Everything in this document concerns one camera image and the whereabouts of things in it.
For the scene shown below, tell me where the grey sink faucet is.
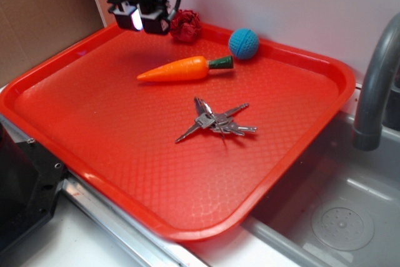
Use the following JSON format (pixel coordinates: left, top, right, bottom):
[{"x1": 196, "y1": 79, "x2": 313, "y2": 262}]
[{"x1": 352, "y1": 14, "x2": 399, "y2": 151}]

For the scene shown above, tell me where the red plastic tray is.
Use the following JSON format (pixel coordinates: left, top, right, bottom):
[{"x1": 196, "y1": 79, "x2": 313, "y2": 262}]
[{"x1": 1, "y1": 24, "x2": 356, "y2": 241}]

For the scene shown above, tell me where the brown cardboard panel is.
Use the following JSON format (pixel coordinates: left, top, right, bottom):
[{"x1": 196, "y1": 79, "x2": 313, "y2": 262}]
[{"x1": 1, "y1": 0, "x2": 103, "y2": 86}]

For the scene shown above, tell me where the blue knitted ball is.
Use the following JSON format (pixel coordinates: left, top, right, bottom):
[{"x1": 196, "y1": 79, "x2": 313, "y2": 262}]
[{"x1": 228, "y1": 28, "x2": 259, "y2": 60}]

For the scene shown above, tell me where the crumpled red paper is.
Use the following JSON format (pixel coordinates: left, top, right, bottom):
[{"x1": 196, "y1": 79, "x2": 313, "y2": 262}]
[{"x1": 170, "y1": 9, "x2": 201, "y2": 43}]

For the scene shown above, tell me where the silver key bunch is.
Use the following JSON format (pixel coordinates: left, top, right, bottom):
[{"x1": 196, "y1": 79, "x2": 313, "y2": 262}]
[{"x1": 175, "y1": 97, "x2": 258, "y2": 143}]

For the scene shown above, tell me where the grey toy sink basin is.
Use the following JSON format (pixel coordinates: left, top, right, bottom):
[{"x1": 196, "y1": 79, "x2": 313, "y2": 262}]
[{"x1": 243, "y1": 114, "x2": 399, "y2": 266}]

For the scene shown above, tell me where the orange toy carrot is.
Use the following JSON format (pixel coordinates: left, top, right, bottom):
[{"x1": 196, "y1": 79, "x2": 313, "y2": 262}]
[{"x1": 136, "y1": 56, "x2": 234, "y2": 83}]

